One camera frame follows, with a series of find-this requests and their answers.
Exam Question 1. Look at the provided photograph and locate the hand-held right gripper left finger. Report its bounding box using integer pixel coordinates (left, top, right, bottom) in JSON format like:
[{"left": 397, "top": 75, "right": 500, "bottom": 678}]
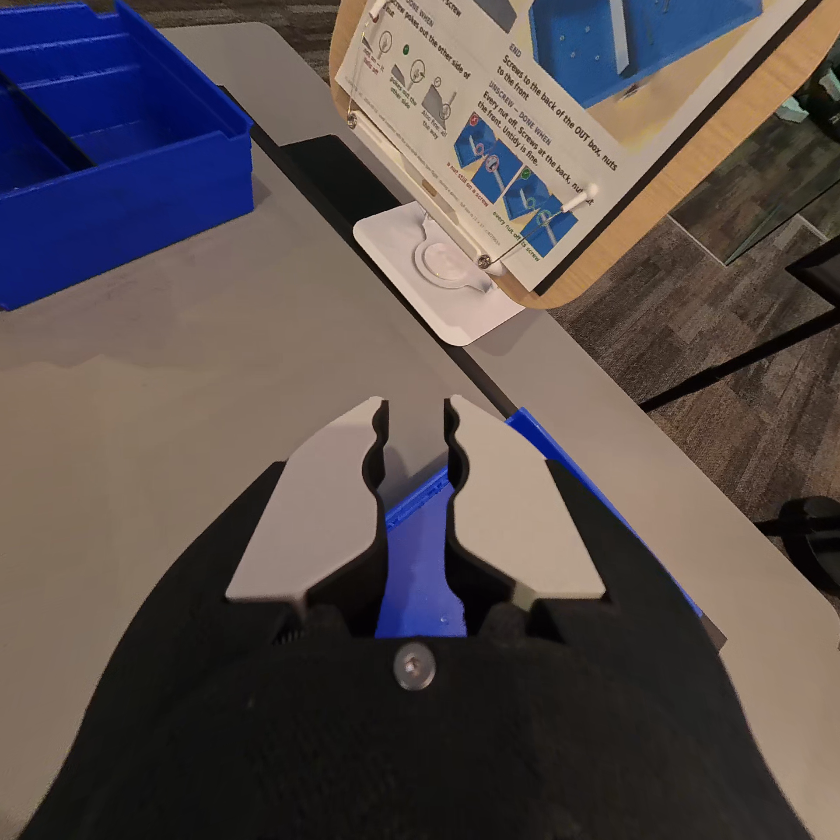
[{"left": 225, "top": 395, "right": 389, "bottom": 621}]

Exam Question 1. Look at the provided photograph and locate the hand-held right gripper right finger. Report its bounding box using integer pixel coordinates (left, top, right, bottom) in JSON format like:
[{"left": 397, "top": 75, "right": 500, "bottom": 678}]
[{"left": 444, "top": 394, "right": 608, "bottom": 611}]

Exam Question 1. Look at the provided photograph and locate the blue divided plastic bin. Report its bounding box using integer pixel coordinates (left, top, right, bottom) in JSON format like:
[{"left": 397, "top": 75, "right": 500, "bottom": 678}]
[{"left": 0, "top": 0, "right": 255, "bottom": 312}]

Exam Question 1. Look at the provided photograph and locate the black easel stand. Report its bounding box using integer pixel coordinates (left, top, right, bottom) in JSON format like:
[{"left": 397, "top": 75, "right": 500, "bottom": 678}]
[{"left": 640, "top": 249, "right": 840, "bottom": 416}]

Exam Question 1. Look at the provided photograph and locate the black round stand base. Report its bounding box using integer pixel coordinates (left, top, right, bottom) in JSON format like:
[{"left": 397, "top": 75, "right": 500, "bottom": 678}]
[{"left": 755, "top": 495, "right": 840, "bottom": 586}]

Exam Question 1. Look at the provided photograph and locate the glass partition panel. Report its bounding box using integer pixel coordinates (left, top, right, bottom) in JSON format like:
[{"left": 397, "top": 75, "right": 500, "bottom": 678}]
[{"left": 668, "top": 66, "right": 840, "bottom": 266}]

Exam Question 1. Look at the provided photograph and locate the instruction board on stand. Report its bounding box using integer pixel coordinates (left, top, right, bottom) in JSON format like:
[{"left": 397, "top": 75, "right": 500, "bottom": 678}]
[{"left": 328, "top": 0, "right": 840, "bottom": 311}]

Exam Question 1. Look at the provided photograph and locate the printed instruction sheet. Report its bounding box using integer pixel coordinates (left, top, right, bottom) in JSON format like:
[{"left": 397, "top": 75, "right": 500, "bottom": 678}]
[{"left": 335, "top": 0, "right": 809, "bottom": 294}]

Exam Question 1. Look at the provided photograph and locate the black bin divider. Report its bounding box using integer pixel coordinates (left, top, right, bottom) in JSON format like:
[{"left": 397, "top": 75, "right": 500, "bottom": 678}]
[{"left": 0, "top": 69, "right": 98, "bottom": 170}]

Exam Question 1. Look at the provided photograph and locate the wire page holder clip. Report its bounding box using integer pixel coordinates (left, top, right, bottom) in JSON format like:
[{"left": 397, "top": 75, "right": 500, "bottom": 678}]
[
  {"left": 476, "top": 182, "right": 601, "bottom": 271},
  {"left": 344, "top": 5, "right": 388, "bottom": 129}
]

